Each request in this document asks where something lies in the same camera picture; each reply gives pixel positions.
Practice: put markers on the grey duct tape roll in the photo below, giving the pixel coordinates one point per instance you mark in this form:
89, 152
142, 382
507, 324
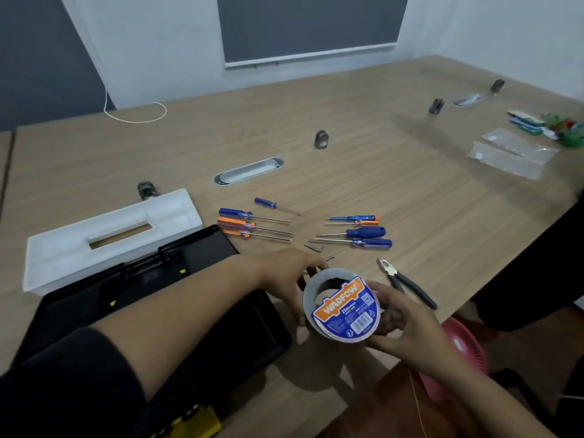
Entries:
346, 310

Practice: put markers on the person's right thumb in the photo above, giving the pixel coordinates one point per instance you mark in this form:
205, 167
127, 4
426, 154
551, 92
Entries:
382, 294

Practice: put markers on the white plastic tray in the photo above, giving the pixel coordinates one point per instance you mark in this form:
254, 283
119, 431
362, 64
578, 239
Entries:
59, 255

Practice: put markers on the black sleeve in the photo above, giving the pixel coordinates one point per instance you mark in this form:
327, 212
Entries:
68, 387

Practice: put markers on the green plastic packet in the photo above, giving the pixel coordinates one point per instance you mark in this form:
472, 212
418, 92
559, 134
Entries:
568, 129

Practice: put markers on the person's right hand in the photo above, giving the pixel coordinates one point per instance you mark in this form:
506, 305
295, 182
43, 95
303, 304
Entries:
415, 335

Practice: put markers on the small metal hex key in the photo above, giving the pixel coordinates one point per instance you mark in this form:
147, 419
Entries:
314, 247

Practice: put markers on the person's left hand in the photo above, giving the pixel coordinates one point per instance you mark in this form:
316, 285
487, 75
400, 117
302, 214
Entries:
278, 273

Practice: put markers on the person's left thumb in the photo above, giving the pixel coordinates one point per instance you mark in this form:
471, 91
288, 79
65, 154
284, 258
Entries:
299, 312

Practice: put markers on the thin blue screwdriver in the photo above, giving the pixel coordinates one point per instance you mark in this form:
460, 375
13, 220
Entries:
356, 218

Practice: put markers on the pink fan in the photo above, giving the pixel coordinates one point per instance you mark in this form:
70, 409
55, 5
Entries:
465, 344

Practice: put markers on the black toolbox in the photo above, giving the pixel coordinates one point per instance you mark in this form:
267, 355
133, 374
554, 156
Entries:
219, 346

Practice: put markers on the person's right forearm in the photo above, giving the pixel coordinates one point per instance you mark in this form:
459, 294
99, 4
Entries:
483, 401

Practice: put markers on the thin orange screwdriver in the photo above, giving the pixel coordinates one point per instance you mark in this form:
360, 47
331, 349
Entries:
367, 223

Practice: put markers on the metal desk bracket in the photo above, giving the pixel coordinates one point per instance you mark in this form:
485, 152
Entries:
147, 190
321, 140
436, 106
497, 85

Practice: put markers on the clear plastic bag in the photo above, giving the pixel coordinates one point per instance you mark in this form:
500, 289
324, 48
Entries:
524, 143
506, 161

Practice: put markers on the person's left forearm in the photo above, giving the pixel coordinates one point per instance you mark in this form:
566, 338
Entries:
178, 310

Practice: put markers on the blue and white card packet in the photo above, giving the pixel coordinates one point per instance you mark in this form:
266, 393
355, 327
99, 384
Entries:
527, 122

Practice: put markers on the small blue screwdriver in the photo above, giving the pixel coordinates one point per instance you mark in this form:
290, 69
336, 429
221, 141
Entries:
266, 203

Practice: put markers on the dark grey wall board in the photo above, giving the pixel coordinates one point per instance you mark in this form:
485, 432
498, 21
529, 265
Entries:
310, 25

